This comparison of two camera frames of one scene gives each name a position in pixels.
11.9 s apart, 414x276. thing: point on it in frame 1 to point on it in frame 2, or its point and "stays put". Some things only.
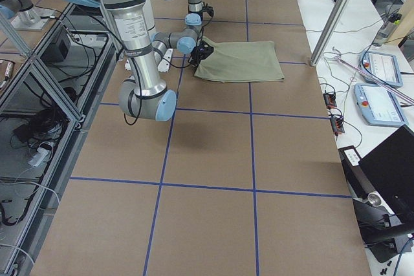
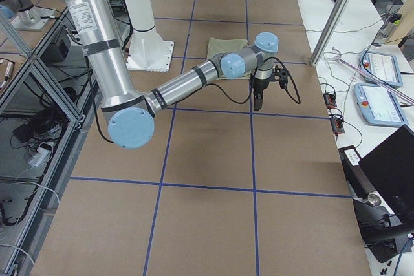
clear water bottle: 389,21 stays put
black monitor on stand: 381,185 stays put
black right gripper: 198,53 to 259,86
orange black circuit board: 330,99 stays put
